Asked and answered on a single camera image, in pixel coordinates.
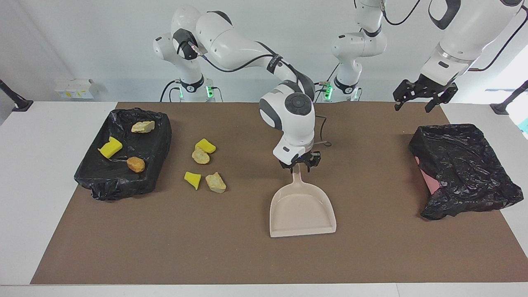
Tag sliced golden bread piece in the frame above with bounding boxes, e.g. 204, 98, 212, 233
131, 120, 156, 134

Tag black right base cable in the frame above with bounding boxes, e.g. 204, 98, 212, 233
160, 80, 182, 102

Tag black base cable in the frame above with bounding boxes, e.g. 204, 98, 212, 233
316, 64, 343, 103
160, 80, 182, 102

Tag small yellow sponge piece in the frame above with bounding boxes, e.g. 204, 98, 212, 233
184, 171, 202, 191

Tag brown fried bread roll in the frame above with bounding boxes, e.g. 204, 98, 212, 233
126, 156, 146, 173

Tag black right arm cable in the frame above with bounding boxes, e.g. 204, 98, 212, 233
186, 37, 332, 148

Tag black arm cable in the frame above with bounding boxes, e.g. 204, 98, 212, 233
379, 0, 528, 71
186, 37, 332, 148

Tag black left base cable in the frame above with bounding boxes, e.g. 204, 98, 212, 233
316, 64, 343, 103

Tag black stand foot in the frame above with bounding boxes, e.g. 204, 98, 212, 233
0, 78, 34, 113
490, 80, 528, 116

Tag white wall boxes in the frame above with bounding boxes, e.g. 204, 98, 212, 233
54, 78, 95, 99

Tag blocky pale bread chunk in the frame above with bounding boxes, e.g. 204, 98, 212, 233
205, 172, 227, 194

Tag brown table mat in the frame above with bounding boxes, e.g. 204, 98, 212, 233
30, 102, 528, 285

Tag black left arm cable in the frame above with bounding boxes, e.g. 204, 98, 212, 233
379, 0, 528, 71

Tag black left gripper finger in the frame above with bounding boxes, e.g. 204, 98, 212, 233
393, 80, 419, 112
425, 93, 452, 113

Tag black bag lined pink bin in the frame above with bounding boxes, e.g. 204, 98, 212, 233
408, 123, 524, 220

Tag notched yellow sponge piece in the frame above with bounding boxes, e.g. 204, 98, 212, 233
98, 137, 123, 159

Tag pale bread piece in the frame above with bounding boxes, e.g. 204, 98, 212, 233
191, 147, 211, 165

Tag beige plastic dustpan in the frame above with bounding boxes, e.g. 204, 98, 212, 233
269, 167, 337, 238

